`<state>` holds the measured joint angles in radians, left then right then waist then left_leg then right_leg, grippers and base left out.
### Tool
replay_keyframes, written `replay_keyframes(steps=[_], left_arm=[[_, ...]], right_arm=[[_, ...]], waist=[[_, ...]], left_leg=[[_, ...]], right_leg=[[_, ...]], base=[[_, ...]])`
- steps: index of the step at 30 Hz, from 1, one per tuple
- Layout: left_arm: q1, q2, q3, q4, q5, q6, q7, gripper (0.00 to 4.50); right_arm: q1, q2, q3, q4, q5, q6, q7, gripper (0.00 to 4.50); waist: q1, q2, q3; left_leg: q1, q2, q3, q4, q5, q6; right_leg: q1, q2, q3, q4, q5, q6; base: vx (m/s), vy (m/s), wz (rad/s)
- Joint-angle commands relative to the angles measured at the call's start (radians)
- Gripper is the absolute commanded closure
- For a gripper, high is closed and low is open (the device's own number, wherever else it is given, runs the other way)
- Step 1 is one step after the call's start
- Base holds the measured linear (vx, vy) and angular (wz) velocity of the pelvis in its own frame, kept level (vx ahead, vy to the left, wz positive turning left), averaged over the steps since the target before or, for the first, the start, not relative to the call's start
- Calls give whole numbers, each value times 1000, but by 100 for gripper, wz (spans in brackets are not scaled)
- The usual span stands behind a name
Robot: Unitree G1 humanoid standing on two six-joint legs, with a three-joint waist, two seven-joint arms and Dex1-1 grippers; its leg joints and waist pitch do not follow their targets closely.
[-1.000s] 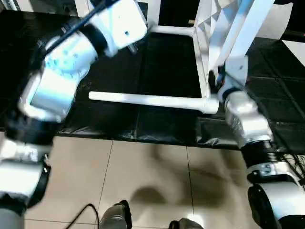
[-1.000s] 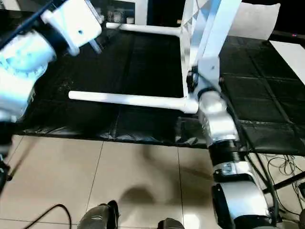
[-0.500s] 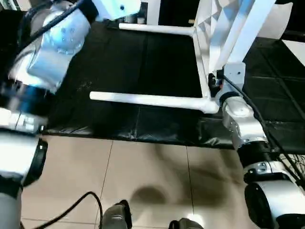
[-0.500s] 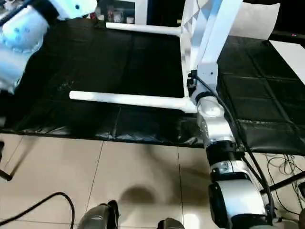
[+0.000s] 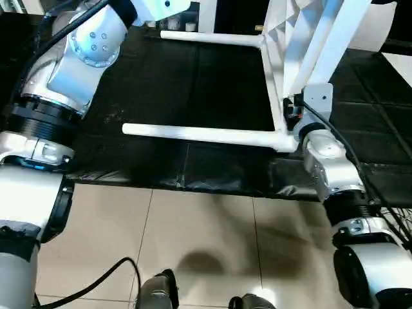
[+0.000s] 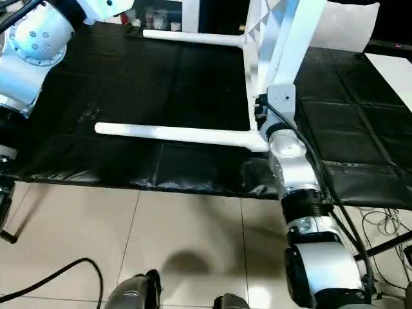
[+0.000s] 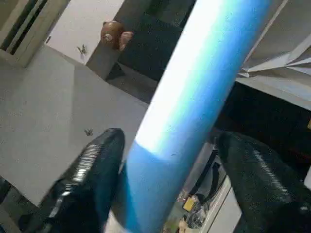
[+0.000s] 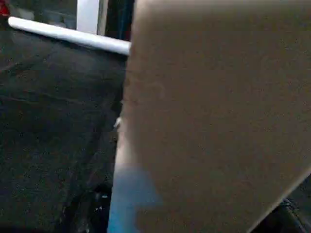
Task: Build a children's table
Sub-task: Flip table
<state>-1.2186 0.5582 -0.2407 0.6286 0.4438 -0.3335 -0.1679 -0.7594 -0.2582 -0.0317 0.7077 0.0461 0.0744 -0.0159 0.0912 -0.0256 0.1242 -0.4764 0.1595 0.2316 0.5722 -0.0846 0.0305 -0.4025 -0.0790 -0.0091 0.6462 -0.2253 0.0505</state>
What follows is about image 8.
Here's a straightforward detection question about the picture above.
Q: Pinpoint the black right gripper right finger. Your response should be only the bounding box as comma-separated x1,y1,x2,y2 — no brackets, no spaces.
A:
250,170,311,233

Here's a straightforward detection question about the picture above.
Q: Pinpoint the white plastic table top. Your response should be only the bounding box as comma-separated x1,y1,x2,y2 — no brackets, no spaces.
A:
107,0,311,233

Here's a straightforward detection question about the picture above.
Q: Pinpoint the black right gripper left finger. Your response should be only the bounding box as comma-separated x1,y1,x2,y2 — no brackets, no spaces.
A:
58,182,115,233

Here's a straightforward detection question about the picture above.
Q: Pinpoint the white plastic table leg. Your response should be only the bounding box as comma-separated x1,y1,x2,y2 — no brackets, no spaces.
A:
7,16,132,55

